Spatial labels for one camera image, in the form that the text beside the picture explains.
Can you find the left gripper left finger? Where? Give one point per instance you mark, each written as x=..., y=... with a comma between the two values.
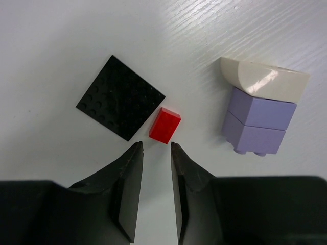
x=100, y=209

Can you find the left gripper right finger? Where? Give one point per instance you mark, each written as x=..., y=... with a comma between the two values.
x=246, y=210

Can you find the purple lego block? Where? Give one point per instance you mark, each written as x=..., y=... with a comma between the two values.
x=261, y=141
x=259, y=112

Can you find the cream rounded lego brick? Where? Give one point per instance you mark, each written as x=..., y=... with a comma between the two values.
x=265, y=81

